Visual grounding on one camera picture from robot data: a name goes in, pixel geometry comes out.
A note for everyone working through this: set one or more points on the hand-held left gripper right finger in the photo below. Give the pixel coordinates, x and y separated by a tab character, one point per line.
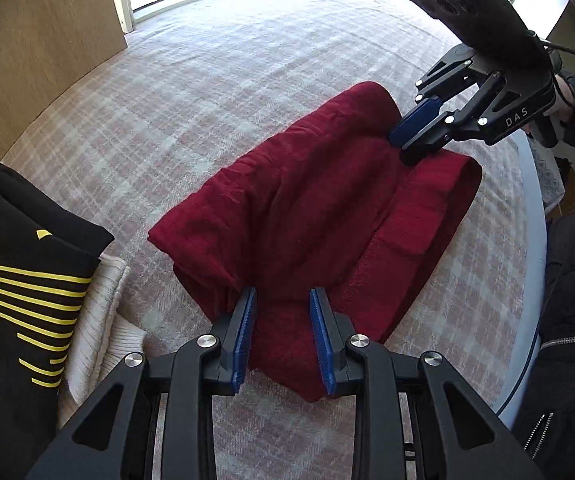
320	342

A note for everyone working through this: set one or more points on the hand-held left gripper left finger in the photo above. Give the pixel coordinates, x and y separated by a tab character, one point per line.
244	342

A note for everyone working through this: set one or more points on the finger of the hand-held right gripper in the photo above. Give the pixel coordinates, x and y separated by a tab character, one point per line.
435	137
415	122

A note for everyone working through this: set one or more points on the dark red sweater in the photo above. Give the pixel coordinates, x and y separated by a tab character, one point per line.
317	200

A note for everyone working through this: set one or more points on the person's right hand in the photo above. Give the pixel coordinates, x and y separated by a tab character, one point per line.
562	105

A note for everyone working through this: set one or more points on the white knit garment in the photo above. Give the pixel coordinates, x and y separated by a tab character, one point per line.
97	310

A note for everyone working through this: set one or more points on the plaid bedspread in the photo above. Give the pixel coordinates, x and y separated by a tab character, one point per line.
217	85

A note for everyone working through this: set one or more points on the black garment with yellow stripes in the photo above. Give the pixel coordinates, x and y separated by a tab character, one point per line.
17	220

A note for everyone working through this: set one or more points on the wooden panel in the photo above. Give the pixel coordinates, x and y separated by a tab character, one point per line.
42	35

